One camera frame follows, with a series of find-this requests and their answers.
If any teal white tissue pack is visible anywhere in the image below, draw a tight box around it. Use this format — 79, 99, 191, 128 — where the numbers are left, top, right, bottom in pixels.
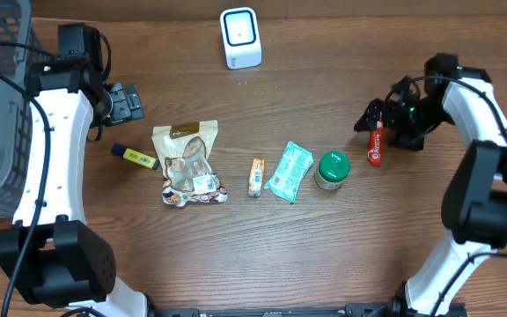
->
264, 141, 314, 203

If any brown white snack pouch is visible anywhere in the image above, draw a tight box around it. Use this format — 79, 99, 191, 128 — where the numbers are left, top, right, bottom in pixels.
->
151, 120, 228, 208

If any orange snack packet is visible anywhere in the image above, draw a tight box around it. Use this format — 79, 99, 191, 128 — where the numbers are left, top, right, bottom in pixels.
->
248, 158, 265, 197

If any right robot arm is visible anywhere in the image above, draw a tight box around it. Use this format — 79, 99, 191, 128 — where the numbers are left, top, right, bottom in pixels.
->
345, 53, 507, 316

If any grey plastic mesh basket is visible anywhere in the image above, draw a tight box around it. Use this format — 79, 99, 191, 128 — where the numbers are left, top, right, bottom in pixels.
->
0, 0, 45, 218

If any yellow glue stick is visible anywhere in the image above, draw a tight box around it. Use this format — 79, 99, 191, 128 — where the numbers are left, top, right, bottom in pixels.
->
110, 144, 160, 170

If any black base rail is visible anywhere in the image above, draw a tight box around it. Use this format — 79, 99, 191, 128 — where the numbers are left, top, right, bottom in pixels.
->
151, 303, 388, 317

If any grey tape roll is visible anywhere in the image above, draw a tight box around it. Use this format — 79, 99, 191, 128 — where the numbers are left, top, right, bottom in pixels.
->
314, 151, 351, 190

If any white barcode scanner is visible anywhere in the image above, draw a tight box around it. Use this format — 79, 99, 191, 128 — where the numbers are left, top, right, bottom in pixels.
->
219, 7, 262, 70

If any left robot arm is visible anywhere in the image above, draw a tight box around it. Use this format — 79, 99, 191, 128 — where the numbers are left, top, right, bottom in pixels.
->
0, 23, 155, 316

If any red white snack bar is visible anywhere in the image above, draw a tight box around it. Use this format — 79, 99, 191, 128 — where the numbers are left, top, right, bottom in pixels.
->
367, 116, 384, 167

